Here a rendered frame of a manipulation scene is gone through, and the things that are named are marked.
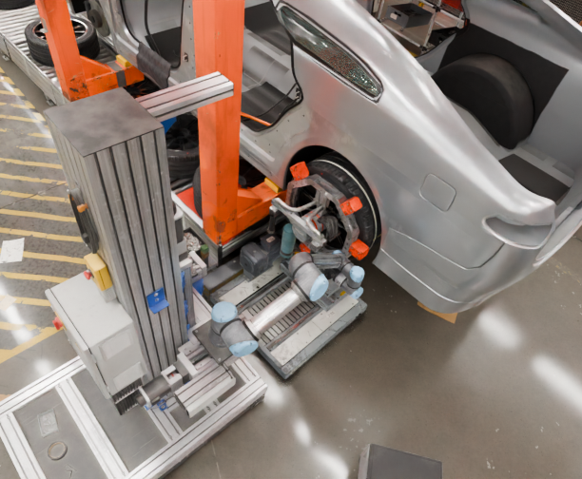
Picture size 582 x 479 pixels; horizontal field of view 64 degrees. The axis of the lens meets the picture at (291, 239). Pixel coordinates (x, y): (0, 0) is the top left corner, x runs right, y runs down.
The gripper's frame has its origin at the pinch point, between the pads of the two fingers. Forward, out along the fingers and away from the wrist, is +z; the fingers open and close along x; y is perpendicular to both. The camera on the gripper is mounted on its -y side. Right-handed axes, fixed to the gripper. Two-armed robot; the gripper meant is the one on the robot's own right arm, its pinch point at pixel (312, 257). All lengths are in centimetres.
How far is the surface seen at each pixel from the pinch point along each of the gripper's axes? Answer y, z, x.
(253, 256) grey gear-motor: -43, 46, 2
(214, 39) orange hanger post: 107, 61, 22
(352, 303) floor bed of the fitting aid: -75, -15, -44
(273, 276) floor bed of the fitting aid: -75, 40, -16
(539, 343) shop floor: -82, -127, -132
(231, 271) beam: -70, 60, 8
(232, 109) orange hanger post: 69, 60, 11
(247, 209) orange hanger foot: -15, 62, -5
